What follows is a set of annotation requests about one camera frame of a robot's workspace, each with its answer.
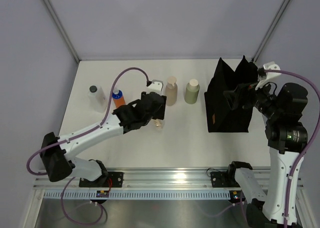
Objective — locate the black canvas bag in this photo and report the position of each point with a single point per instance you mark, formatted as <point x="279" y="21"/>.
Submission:
<point x="219" y="115"/>

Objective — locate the aluminium rail frame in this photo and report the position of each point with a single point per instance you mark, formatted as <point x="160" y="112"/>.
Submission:
<point x="157" y="179"/>

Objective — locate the beige pump bottle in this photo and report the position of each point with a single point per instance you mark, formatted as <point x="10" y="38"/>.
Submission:
<point x="171" y="91"/>

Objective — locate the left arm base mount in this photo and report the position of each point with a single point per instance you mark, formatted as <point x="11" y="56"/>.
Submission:
<point x="113" y="178"/>

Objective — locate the blue orange pump bottle back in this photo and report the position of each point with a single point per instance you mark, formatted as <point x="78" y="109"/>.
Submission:
<point x="118" y="97"/>

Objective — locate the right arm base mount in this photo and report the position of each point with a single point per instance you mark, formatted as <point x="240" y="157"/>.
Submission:
<point x="221" y="180"/>

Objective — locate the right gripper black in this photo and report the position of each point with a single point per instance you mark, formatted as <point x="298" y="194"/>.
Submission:
<point x="234" y="97"/>

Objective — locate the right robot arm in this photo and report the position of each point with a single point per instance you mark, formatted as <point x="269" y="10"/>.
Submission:
<point x="286" y="139"/>

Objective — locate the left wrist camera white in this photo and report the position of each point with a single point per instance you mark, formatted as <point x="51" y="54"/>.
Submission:
<point x="155" y="86"/>

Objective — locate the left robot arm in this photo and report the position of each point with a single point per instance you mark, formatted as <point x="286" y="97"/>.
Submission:
<point x="61" y="161"/>

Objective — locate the white slotted cable duct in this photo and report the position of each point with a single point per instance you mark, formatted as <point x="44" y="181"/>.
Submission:
<point x="148" y="194"/>

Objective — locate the clear yellow soap bottle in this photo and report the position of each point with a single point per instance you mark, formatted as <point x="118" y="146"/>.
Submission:
<point x="159" y="124"/>

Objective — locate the green bottle white cap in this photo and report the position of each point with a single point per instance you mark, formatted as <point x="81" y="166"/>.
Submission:
<point x="192" y="91"/>

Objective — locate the clear bottle black cap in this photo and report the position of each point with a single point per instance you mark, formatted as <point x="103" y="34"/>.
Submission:
<point x="97" y="98"/>

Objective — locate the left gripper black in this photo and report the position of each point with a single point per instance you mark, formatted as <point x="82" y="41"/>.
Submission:
<point x="159" y="114"/>

